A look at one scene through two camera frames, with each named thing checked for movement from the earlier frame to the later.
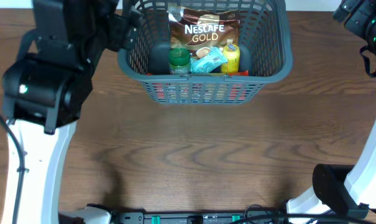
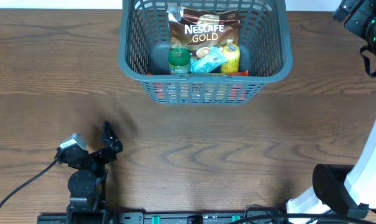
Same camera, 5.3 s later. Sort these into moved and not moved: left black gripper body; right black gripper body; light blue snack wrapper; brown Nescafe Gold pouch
Moved: left black gripper body
Not moved: brown Nescafe Gold pouch; right black gripper body; light blue snack wrapper
